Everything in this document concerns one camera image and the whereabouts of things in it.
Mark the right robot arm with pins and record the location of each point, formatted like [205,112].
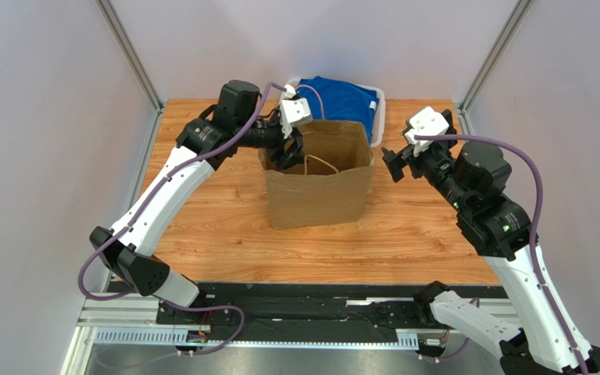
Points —
[470,173]

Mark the blue folded cloth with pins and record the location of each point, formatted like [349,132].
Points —
[347,101]

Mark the brown paper bag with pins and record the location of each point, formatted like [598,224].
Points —
[330,185]

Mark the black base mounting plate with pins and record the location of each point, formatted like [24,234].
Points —
[313,313]

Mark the white plastic basket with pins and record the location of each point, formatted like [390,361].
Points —
[380,119]

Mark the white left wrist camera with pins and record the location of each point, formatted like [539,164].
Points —
[293,114]

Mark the aluminium frame rail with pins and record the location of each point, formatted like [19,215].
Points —
[130,321]

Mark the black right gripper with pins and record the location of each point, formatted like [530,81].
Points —
[405,161]

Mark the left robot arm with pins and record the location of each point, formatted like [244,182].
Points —
[243,117]

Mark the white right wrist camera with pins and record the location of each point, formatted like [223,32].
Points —
[426,122]

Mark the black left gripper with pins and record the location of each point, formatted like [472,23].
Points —
[294,157]

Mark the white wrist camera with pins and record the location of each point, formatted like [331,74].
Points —
[426,122]
[293,114]

